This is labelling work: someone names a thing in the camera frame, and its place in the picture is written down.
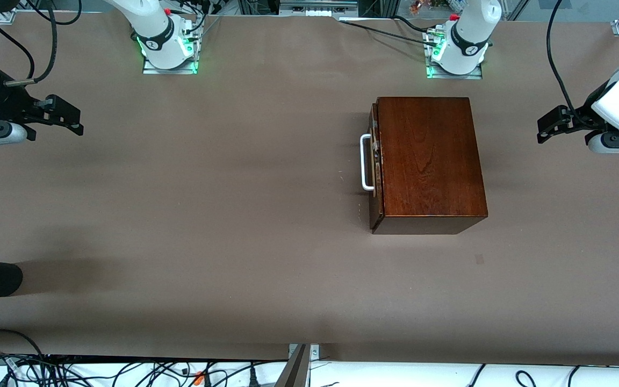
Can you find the orange connector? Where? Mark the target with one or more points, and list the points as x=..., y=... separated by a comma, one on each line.
x=199, y=378

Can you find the dark diagonal beam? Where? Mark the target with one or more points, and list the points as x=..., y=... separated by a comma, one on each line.
x=294, y=371

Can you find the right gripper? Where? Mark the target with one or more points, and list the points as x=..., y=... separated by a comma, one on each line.
x=9, y=100

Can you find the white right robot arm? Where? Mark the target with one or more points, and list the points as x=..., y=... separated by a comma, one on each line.
x=153, y=27

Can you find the grey power strip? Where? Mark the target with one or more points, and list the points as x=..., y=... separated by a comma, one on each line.
x=317, y=8

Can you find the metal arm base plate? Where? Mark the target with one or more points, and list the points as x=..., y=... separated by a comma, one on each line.
x=473, y=76
x=151, y=69

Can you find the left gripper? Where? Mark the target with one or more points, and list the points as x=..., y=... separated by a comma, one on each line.
x=581, y=116

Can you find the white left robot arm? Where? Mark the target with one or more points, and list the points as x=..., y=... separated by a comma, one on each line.
x=470, y=32

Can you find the brown wooden cabinet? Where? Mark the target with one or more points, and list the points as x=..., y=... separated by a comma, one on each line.
x=430, y=156

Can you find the aluminium bracket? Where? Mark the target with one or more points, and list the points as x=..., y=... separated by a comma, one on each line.
x=314, y=352

